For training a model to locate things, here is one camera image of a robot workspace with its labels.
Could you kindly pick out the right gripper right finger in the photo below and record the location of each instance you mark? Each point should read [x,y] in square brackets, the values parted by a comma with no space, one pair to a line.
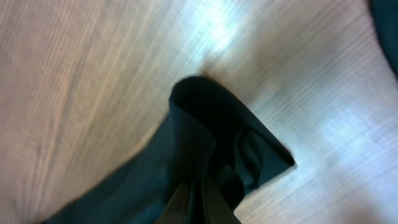
[215,209]

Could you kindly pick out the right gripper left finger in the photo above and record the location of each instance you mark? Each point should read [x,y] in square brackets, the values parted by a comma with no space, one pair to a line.
[177,209]

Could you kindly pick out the black garment under pile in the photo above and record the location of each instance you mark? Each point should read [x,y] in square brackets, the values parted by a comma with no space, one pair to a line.
[384,15]

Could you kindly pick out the black polo shirt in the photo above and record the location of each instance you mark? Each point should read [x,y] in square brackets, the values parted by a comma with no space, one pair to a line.
[208,133]

